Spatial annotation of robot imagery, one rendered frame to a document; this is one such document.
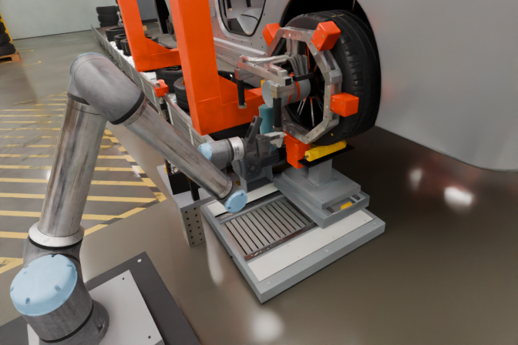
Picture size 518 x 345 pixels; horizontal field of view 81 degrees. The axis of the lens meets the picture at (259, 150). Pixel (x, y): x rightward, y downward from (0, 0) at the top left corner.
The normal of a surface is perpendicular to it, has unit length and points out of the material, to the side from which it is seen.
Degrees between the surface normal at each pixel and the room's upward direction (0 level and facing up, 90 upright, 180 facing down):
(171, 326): 0
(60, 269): 5
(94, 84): 57
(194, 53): 90
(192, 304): 0
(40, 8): 90
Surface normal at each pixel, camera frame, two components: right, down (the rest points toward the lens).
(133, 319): -0.06, -0.87
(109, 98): 0.20, 0.15
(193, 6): 0.51, 0.40
